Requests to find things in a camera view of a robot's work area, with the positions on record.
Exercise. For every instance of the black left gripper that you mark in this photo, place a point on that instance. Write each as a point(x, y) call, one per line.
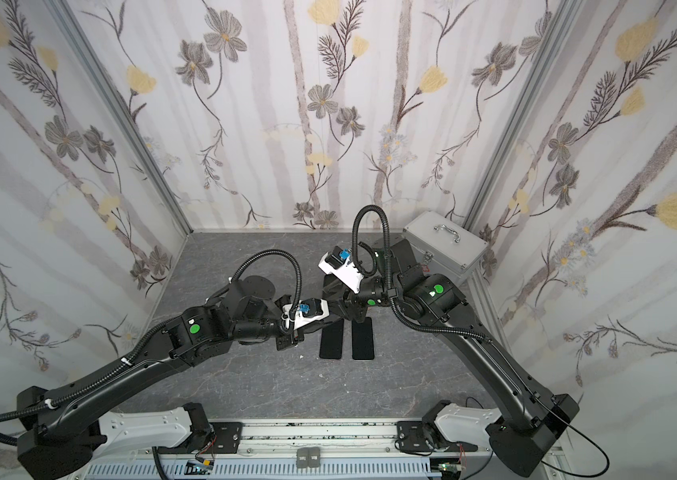
point(289, 336)

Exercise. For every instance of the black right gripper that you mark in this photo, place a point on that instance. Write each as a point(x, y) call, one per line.
point(336, 291)

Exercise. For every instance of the black smartphone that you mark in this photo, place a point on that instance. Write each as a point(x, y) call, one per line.
point(363, 343)

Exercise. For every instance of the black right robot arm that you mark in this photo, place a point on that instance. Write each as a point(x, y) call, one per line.
point(378, 272)

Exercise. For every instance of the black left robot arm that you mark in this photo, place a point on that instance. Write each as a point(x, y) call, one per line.
point(57, 432)

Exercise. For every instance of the silver aluminium case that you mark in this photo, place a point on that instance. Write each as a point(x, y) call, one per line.
point(443, 247)

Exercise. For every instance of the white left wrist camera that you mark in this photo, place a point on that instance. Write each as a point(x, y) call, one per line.
point(307, 312)

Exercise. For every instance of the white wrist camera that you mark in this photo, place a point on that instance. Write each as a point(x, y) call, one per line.
point(307, 312)
point(338, 262)

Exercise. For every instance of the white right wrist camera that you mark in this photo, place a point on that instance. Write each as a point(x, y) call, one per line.
point(338, 262)

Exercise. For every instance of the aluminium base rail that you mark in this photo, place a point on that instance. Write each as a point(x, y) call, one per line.
point(308, 442)

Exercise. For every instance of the white slotted cable duct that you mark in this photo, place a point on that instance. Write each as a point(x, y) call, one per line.
point(331, 468)

